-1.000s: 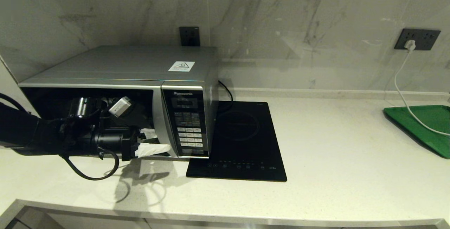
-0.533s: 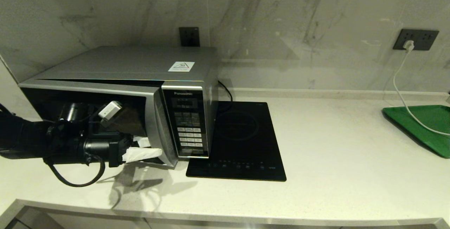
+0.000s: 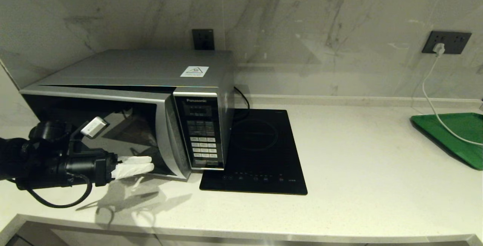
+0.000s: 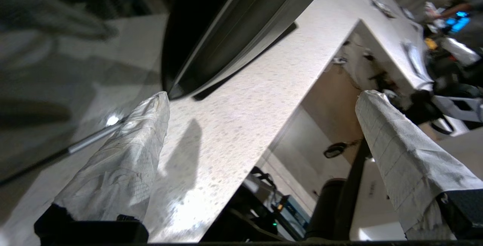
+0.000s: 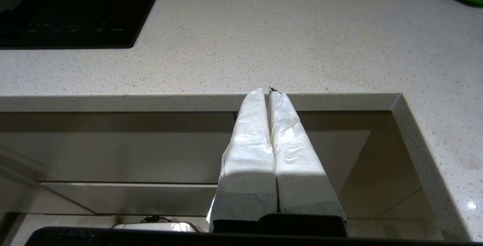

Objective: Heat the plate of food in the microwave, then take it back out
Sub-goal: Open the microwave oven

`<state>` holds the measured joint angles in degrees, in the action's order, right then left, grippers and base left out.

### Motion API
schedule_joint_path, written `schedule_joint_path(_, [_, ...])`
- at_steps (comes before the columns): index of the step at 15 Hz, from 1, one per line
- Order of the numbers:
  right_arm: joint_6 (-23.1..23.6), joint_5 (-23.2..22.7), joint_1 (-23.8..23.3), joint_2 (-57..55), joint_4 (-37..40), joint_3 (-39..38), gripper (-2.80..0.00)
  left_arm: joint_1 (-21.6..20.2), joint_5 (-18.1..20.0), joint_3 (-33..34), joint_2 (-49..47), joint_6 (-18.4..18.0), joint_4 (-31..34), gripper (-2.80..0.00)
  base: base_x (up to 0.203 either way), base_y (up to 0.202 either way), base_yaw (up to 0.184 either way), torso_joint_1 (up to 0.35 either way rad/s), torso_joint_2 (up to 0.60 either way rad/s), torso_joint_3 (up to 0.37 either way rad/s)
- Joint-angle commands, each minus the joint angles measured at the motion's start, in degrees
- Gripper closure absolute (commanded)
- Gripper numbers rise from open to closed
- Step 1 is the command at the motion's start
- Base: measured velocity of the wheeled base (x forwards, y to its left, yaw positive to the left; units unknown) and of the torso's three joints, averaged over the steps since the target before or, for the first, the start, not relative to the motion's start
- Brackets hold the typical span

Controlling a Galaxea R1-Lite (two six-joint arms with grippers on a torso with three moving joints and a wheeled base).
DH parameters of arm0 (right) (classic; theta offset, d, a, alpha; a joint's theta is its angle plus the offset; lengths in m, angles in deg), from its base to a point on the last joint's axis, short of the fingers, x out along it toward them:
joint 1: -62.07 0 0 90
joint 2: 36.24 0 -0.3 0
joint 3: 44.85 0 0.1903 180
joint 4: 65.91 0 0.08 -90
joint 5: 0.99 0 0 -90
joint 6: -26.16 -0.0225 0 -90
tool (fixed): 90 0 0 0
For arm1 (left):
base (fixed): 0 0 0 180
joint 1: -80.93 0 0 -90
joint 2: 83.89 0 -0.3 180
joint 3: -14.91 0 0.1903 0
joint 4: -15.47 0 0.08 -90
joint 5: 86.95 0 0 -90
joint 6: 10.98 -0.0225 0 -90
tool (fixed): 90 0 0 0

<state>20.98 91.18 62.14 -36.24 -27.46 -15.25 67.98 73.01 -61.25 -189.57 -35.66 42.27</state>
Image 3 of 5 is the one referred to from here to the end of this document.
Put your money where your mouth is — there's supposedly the black microwave control panel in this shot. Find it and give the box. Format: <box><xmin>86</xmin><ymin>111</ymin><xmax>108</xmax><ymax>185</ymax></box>
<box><xmin>174</xmin><ymin>92</ymin><xmax>224</xmax><ymax>170</ymax></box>

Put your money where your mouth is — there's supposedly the silver Panasonic microwave oven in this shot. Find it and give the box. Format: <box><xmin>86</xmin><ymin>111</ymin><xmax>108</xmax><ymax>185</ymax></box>
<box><xmin>20</xmin><ymin>49</ymin><xmax>236</xmax><ymax>171</ymax></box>

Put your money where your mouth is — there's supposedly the white warning sticker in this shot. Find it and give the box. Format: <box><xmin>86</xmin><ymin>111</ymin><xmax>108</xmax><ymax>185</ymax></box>
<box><xmin>180</xmin><ymin>66</ymin><xmax>209</xmax><ymax>78</ymax></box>

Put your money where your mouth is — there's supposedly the black induction cooktop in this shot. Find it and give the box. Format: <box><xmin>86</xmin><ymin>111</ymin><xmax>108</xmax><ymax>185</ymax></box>
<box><xmin>199</xmin><ymin>109</ymin><xmax>308</xmax><ymax>196</ymax></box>

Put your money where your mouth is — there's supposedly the green plastic tray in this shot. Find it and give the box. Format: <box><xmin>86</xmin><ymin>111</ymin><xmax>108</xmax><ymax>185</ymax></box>
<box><xmin>411</xmin><ymin>113</ymin><xmax>483</xmax><ymax>171</ymax></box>

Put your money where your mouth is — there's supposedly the small black wall socket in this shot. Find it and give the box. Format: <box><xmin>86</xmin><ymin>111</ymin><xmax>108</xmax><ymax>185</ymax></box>
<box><xmin>192</xmin><ymin>29</ymin><xmax>215</xmax><ymax>51</ymax></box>

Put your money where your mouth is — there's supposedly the white power cable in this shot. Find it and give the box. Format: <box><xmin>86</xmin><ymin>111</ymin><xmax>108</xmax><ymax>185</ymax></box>
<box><xmin>422</xmin><ymin>52</ymin><xmax>483</xmax><ymax>147</ymax></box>

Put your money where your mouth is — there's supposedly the wide black wall socket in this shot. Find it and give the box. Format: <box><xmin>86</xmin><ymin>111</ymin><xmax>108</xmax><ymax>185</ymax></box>
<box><xmin>422</xmin><ymin>31</ymin><xmax>472</xmax><ymax>55</ymax></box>

